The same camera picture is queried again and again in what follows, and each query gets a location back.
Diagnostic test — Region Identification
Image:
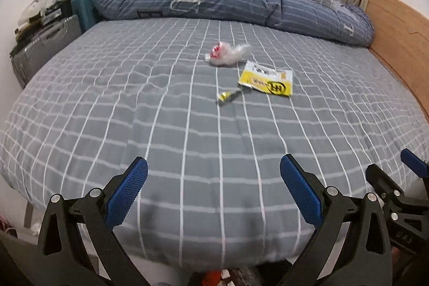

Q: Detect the wooden headboard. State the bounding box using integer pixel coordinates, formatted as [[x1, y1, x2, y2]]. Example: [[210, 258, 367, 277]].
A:
[[364, 0, 429, 126]]

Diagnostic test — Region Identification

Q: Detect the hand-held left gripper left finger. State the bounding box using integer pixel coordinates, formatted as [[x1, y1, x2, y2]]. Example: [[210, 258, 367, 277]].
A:
[[37, 156, 149, 286]]

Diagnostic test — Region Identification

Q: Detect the grey suitcase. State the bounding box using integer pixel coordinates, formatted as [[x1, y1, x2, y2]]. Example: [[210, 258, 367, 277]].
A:
[[11, 14, 83, 89]]

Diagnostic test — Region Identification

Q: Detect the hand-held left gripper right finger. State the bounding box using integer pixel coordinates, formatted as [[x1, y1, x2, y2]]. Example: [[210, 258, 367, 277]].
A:
[[278, 154, 393, 286]]

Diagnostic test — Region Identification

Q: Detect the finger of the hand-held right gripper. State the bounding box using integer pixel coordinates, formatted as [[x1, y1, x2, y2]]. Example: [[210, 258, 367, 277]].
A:
[[401, 149, 429, 177], [366, 164, 408, 206]]

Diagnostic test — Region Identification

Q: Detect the yellow snack packet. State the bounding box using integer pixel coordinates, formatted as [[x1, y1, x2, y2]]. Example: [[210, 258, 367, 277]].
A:
[[238, 60, 294, 96]]

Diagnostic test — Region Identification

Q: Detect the grey checked bed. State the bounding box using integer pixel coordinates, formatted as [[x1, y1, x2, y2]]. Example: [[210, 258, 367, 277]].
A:
[[0, 18, 429, 271]]

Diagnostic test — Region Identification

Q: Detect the clear wrapper red print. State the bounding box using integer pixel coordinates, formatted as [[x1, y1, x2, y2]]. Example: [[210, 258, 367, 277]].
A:
[[205, 41, 252, 67]]

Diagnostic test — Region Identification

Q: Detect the small yellow wrapper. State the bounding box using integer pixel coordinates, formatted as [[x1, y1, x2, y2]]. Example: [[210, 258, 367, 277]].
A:
[[216, 89, 242, 103]]

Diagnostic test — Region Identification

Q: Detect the teal suitcase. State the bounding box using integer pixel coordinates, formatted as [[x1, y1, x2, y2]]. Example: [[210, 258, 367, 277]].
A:
[[70, 0, 98, 32]]

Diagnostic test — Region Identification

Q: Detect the blue striped duvet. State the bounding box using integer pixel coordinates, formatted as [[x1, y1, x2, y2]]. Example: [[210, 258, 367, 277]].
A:
[[92, 0, 375, 46]]

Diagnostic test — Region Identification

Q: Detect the black lined trash bin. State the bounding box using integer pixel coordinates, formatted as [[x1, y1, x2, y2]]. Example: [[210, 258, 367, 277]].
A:
[[188, 268, 292, 286]]

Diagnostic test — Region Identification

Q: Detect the white rounded item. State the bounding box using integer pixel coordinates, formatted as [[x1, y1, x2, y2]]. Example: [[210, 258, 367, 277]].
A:
[[18, 0, 47, 23]]

